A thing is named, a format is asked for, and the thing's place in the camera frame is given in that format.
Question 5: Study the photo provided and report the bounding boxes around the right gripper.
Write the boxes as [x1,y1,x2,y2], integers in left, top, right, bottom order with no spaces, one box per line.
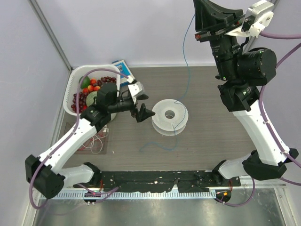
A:
[193,0,247,81]

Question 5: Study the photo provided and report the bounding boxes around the blue cable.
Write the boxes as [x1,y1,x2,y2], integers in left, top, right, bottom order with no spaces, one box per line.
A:
[140,14,196,153]

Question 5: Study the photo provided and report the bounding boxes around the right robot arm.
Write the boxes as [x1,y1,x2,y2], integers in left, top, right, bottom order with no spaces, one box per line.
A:
[194,0,299,186]

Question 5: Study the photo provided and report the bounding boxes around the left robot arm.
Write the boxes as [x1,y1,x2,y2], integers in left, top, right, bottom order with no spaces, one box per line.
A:
[25,81,155,199]

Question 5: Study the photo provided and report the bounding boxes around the blue white box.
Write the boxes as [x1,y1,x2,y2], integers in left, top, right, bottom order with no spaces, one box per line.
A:
[112,60,135,87]

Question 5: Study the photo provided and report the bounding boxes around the dark grape bunch upper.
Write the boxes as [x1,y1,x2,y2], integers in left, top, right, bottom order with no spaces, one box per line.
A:
[97,76,117,87]

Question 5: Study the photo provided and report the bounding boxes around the dark grape bunch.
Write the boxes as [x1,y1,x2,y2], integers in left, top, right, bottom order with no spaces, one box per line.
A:
[71,92,88,113]
[97,76,117,87]

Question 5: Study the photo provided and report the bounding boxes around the small peach fruits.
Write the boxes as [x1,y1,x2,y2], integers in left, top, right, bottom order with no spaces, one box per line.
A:
[82,79,101,94]

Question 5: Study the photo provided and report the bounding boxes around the green melon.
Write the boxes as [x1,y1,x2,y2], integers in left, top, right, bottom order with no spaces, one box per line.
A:
[86,91,97,111]

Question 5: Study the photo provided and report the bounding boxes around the white plastic basket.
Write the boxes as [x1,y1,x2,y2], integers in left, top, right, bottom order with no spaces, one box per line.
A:
[63,65,120,116]

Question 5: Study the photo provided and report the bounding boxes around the clear plastic tray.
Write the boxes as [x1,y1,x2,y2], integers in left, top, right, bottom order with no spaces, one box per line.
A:
[75,126,109,155]

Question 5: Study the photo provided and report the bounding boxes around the dark grape bunch lower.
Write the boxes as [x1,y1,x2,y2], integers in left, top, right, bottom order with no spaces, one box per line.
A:
[71,92,88,113]

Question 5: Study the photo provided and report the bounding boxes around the green lime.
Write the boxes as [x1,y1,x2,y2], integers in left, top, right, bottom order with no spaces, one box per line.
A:
[79,76,90,89]

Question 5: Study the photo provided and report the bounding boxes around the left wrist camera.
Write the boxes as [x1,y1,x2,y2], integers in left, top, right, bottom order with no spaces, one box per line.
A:
[128,81,145,104]

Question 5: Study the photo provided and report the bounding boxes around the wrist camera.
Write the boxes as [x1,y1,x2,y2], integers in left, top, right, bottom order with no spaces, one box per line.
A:
[241,0,274,38]
[128,81,145,104]

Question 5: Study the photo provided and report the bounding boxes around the white cable spool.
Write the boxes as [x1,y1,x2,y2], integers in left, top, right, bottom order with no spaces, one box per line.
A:
[151,99,189,136]

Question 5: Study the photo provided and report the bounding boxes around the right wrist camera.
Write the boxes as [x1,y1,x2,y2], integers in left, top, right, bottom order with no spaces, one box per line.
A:
[241,0,274,38]

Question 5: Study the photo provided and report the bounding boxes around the red cable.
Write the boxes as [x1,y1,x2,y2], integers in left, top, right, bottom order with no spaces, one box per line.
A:
[77,131,108,151]

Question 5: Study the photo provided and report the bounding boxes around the white cable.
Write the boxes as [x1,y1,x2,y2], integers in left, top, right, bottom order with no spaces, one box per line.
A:
[83,128,109,153]

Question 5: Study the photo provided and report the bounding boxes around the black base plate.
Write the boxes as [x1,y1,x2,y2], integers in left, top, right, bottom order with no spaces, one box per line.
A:
[81,170,241,193]

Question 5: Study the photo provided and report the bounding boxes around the white slotted cable duct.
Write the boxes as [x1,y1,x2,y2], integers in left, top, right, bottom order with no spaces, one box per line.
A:
[52,189,216,200]

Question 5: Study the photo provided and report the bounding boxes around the aluminium rail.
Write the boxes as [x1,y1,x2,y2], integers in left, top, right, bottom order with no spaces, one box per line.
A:
[240,178,286,189]

